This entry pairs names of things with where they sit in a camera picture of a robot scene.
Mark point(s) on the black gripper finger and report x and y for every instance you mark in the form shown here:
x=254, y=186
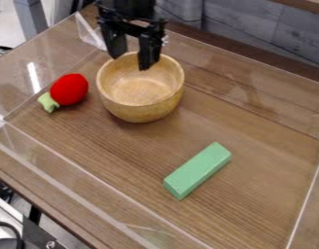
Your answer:
x=148, y=55
x=115, y=40

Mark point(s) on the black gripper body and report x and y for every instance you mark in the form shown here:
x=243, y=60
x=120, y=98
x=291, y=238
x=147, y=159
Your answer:
x=132, y=16

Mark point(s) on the light wooden bowl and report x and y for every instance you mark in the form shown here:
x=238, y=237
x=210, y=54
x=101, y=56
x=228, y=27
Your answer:
x=140, y=96

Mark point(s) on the red plush fruit green stem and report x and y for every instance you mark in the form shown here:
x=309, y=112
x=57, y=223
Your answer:
x=66, y=92

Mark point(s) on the grey table leg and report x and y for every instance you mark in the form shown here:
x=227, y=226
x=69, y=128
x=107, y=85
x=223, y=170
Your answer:
x=32, y=17

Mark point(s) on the green rectangular block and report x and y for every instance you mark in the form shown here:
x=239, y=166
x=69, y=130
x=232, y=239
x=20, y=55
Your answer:
x=188, y=176

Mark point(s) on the clear acrylic tray enclosure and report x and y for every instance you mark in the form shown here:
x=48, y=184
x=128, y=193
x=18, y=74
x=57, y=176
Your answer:
x=91, y=169

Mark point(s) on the black metal bracket with bolt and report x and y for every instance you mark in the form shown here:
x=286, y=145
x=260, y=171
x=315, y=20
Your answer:
x=36, y=238

